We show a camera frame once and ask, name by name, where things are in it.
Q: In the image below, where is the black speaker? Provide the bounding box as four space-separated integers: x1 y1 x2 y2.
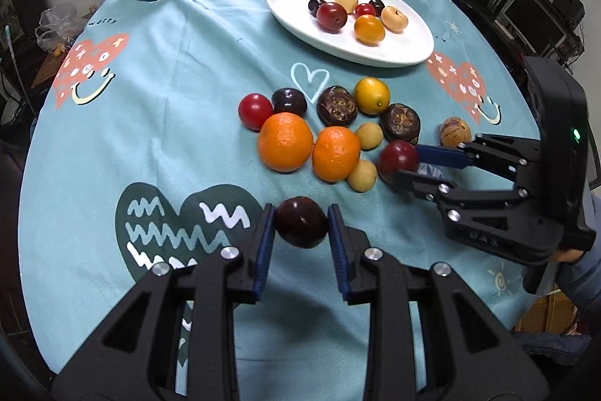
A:
552 0 586 29

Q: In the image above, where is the small green-yellow longan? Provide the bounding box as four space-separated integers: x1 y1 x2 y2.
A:
355 122 384 151

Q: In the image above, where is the light blue patterned tablecloth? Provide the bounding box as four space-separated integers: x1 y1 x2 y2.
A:
18 0 537 371

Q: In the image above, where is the clear plastic bag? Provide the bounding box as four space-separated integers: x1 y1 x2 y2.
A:
35 3 88 53

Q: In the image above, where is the dark brown water chestnut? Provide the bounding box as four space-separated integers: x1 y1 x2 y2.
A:
379 103 421 145

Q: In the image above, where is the computer monitor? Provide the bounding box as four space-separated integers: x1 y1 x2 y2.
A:
499 0 568 56

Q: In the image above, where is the large yellow orange fruit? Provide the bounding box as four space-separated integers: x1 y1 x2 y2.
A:
353 14 385 46

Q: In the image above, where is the speckled tan passion fruit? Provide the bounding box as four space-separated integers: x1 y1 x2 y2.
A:
439 116 473 148

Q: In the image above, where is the cardboard box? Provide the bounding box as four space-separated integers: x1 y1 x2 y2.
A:
513 289 578 335

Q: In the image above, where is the black metal desk rack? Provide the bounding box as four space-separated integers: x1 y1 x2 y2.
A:
452 0 585 67

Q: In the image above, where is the dark cherry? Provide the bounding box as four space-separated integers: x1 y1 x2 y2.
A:
369 0 385 17
271 88 308 117
308 0 326 17

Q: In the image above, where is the large dark red plum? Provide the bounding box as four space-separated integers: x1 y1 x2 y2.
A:
316 2 347 33

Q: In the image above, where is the red cherry tomato far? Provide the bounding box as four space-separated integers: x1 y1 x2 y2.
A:
237 92 273 131

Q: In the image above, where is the small red cherry tomato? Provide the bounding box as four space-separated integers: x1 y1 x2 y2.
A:
355 3 377 18

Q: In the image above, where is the tan fruit with hole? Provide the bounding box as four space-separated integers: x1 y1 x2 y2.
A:
380 6 408 33

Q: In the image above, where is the dark purple small plum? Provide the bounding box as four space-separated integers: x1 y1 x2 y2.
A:
274 197 328 249

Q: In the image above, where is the person's right hand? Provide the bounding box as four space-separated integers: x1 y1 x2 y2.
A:
549 249 585 263

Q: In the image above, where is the white round plate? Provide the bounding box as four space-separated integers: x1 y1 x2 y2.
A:
266 0 434 68

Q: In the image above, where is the orange tangerine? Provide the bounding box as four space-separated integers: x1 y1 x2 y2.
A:
257 112 314 173
312 126 362 183

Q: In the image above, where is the small yellow orange fruit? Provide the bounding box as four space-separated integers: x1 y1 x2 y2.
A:
353 76 391 116

